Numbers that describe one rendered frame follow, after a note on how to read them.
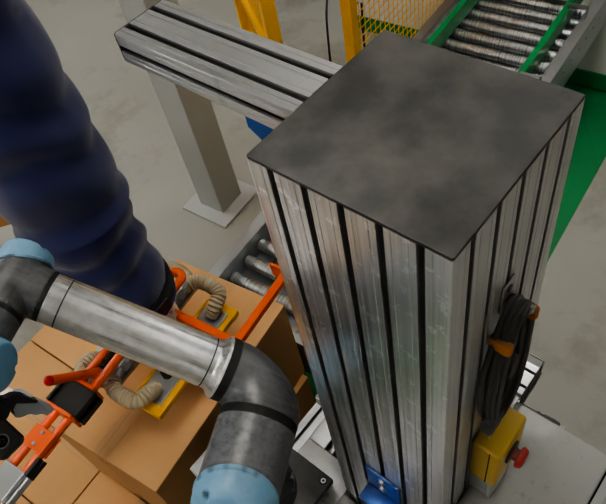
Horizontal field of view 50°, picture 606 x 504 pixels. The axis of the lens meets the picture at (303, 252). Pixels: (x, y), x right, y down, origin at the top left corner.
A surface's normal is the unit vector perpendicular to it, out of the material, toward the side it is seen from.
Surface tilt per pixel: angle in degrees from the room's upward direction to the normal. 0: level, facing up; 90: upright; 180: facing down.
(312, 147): 0
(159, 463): 0
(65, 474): 0
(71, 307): 40
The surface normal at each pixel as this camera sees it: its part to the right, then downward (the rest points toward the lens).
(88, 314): 0.26, -0.09
